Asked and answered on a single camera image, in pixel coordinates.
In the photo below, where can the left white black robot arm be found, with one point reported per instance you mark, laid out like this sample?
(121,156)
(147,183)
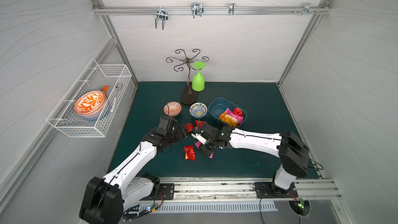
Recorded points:
(108,199)

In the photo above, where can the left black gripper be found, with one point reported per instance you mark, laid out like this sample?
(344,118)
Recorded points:
(179,132)

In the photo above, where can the orange white bowl in basket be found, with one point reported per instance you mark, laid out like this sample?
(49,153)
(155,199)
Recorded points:
(90,105)

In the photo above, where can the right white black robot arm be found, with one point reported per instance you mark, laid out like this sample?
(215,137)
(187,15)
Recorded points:
(287,146)

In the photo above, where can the metal hook right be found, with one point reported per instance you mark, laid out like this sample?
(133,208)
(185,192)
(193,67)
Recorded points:
(306,11)

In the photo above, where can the small red tea bag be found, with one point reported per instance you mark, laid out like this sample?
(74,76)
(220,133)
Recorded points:
(189,127)

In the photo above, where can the red tea bag front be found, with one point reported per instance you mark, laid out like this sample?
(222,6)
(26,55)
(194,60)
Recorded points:
(189,153)

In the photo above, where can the large red tea bag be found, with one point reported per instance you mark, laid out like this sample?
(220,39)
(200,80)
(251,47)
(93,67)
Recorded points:
(199,123)

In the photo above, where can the white wire wall basket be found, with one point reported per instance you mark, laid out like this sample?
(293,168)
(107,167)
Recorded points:
(93,78)

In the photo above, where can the green plastic goblet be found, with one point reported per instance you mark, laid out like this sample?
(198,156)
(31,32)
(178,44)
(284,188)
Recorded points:
(198,82)

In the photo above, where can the orange patterned ceramic bowl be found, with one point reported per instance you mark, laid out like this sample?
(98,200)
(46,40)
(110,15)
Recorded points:
(172,109)

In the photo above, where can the blue patterned small bowl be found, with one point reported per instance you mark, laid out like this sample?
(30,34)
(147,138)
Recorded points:
(198,110)

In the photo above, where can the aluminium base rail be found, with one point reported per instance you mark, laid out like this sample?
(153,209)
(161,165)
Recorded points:
(223,189)

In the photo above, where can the aluminium top rail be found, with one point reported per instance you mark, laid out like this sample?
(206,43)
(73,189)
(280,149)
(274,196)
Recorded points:
(208,11)

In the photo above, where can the yellow tea bag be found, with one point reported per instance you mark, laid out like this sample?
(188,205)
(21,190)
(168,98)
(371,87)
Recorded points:
(230,120)

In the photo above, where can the dark cup stand with rod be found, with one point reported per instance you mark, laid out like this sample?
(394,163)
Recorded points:
(188,96)

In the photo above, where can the blue plastic storage box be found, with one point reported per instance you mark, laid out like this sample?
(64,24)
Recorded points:
(219,106)

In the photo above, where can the orange spoon in basket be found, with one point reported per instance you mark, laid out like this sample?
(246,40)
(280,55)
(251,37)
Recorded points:
(104,89)

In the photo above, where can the pink tea bag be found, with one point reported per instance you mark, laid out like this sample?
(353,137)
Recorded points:
(238,117)
(204,150)

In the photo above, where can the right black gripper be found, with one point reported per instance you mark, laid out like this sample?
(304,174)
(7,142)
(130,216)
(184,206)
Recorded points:
(205,132)

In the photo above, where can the metal double hook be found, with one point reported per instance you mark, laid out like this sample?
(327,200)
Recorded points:
(161,17)

